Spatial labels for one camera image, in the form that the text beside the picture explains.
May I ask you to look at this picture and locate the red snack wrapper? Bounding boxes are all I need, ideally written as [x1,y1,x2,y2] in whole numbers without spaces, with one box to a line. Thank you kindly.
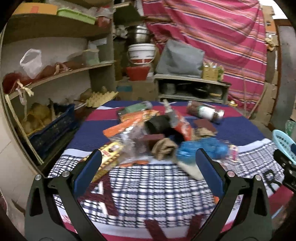
[171,110,193,141]

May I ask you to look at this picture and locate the silver printed snack wrapper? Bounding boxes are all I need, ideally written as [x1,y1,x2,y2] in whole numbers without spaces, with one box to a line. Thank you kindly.
[163,99,179,128]

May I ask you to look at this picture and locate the pink candy wrapper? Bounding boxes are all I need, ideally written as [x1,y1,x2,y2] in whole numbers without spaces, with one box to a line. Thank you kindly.
[228,145,239,163]

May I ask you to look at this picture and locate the black R letter sticker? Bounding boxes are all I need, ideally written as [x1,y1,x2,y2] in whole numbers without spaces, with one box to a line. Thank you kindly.
[263,169,281,193]

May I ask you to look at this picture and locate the dark blue plastic crate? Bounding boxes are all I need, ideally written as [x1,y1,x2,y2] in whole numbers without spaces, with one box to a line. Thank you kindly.
[29,103,78,160]

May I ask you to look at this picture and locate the blue plastic bag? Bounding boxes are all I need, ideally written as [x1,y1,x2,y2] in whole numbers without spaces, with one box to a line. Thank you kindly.
[176,138,229,165]

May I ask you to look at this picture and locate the orange yellow snack wrapper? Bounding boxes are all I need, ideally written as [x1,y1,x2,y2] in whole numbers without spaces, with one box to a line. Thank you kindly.
[80,142,124,183]

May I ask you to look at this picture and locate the striped checkered tablecloth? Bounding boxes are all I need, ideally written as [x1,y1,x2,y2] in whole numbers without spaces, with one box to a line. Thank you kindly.
[47,99,290,241]

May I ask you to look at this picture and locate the light blue plastic basket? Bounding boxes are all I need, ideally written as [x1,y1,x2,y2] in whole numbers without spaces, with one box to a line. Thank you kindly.
[273,130,295,164]

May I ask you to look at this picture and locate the beige crumpled cloth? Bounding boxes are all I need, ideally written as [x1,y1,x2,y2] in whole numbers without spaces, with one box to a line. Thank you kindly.
[152,138,178,160]

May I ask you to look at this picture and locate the glass jar with metal lid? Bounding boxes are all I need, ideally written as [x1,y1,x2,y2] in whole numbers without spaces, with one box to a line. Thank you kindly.
[187,100,225,123]

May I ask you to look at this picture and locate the clear orange-top plastic bag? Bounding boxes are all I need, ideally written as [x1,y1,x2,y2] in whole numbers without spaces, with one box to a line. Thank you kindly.
[103,116,149,167]

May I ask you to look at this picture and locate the yellow egg carton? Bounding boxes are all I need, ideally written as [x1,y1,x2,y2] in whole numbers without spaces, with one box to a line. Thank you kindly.
[85,91,118,108]

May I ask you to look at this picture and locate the green orange snack packet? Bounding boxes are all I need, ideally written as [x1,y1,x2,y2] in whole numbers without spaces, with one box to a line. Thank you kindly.
[117,101,160,122]

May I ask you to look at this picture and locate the wooden utensil holder box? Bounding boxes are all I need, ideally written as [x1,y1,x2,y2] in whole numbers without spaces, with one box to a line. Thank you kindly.
[202,65,218,81]

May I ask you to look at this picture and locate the grey low shelf unit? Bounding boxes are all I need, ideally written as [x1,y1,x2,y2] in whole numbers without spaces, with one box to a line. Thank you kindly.
[154,74,231,104]

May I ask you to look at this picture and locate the green leafy vegetables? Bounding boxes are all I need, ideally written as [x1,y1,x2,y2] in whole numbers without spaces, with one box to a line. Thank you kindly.
[217,65,224,82]

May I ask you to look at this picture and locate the white plastic bag on shelf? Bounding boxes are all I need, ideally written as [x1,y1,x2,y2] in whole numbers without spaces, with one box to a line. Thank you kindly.
[20,49,43,79]

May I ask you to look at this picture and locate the red plastic basin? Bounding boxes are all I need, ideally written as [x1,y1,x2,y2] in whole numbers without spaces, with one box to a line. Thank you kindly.
[126,66,150,81]

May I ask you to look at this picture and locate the grey cloth cover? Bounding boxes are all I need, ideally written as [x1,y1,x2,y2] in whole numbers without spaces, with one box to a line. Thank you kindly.
[156,39,205,78]

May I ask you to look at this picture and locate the white plastic bucket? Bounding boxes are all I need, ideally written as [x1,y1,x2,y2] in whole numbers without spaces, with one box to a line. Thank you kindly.
[127,43,156,65]

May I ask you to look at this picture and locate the red striped hanging curtain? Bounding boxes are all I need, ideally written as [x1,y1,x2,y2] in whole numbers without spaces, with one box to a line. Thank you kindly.
[142,1,267,111]

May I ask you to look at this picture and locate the stainless steel pots stack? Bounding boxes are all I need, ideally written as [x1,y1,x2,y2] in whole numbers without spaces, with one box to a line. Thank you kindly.
[126,25,151,44]

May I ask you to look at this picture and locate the green plastic tray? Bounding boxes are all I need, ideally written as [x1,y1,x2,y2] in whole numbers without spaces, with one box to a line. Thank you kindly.
[57,8,96,25]

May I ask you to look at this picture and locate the orange cardboard box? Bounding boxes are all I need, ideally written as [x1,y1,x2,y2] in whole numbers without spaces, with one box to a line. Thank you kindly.
[13,3,58,15]

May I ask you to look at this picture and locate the wooden wall shelf unit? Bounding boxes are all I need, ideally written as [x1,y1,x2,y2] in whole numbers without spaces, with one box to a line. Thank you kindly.
[0,0,144,172]

